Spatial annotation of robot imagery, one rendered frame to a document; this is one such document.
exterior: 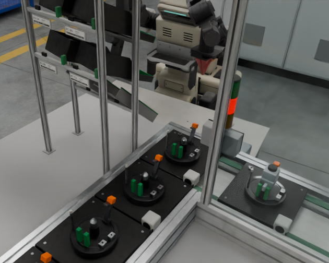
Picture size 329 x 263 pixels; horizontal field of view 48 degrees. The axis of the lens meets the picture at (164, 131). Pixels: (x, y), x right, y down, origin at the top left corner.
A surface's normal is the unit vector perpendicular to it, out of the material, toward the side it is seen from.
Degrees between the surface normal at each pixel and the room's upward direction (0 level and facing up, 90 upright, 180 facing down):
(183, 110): 0
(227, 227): 90
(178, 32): 98
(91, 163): 0
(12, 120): 0
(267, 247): 90
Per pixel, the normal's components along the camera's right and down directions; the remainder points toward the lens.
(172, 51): -0.46, 0.50
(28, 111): 0.06, -0.81
